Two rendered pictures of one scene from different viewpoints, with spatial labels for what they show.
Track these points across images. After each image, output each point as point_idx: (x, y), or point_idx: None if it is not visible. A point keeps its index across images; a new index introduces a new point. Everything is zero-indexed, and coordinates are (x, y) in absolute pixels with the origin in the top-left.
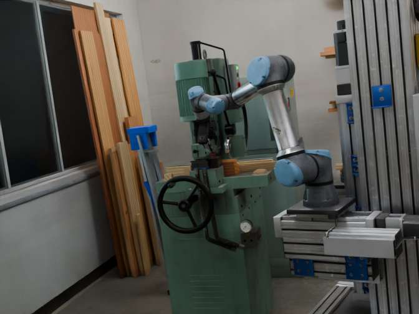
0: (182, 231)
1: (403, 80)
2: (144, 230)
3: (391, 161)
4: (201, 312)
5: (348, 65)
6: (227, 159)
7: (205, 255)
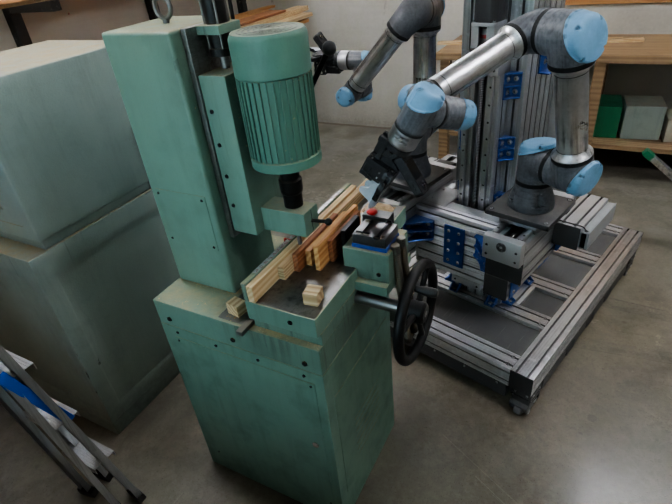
0: (418, 354)
1: None
2: None
3: (535, 132)
4: (364, 448)
5: (504, 21)
6: (351, 211)
7: (366, 372)
